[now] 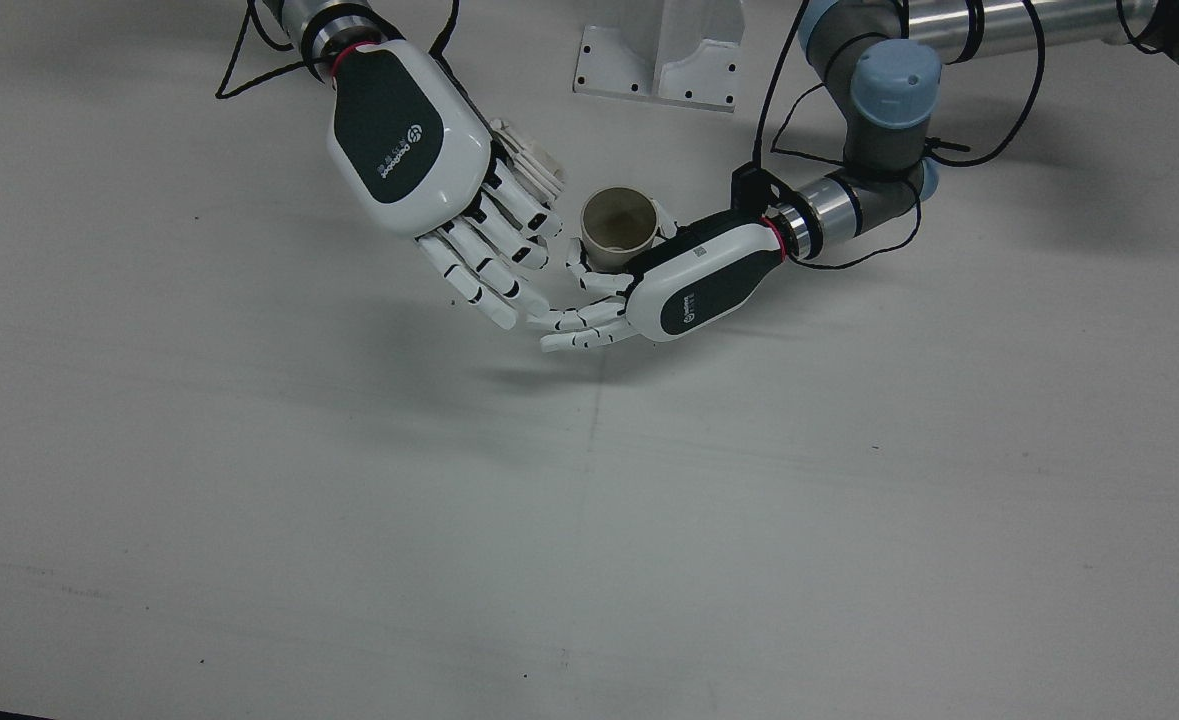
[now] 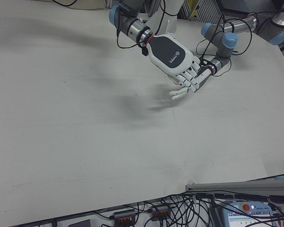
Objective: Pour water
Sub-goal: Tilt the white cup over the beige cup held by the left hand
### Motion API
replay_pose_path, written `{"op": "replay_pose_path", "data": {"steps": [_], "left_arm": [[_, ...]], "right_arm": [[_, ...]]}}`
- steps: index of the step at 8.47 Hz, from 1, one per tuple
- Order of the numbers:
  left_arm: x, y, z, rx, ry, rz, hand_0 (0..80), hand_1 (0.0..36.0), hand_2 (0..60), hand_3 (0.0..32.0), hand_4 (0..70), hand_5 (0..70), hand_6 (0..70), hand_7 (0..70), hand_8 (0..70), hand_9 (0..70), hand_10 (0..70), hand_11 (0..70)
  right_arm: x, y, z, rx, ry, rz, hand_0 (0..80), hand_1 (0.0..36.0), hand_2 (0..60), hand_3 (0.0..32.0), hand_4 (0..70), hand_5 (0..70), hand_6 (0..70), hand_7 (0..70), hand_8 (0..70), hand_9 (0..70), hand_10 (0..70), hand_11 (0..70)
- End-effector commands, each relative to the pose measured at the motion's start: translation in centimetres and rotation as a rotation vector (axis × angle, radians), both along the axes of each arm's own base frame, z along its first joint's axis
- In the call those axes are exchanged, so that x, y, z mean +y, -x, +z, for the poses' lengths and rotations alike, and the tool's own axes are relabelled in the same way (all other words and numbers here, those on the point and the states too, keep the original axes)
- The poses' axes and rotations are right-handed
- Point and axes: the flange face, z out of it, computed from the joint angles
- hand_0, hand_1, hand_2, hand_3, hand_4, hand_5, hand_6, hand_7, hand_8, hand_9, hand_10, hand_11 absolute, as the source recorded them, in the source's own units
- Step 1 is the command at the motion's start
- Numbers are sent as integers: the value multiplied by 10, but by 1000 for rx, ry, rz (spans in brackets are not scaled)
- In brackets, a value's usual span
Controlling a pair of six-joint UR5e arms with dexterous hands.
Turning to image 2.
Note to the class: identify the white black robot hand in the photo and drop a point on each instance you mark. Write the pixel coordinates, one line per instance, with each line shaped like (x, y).
(204, 74)
(168, 52)

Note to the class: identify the beige paper cup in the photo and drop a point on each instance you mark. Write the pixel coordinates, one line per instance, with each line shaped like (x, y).
(174, 80)

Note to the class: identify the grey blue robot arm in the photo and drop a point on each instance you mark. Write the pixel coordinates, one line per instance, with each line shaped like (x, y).
(123, 17)
(228, 40)

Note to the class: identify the ribbed metal grille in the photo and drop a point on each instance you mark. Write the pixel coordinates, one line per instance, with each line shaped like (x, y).
(208, 7)

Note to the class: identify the black box with orange switches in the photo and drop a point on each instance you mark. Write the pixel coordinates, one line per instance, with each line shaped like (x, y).
(124, 215)
(161, 210)

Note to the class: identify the teach pendant with red button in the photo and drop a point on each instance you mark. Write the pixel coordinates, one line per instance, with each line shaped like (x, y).
(239, 215)

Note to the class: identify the flat black plate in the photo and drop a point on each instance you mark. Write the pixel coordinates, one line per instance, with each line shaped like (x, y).
(80, 223)

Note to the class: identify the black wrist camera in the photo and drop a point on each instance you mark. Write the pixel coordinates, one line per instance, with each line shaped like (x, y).
(144, 50)

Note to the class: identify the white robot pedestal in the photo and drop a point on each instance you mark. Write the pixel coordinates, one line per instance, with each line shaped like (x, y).
(172, 9)

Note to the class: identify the aluminium profile rail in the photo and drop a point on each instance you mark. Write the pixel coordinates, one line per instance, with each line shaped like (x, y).
(227, 188)

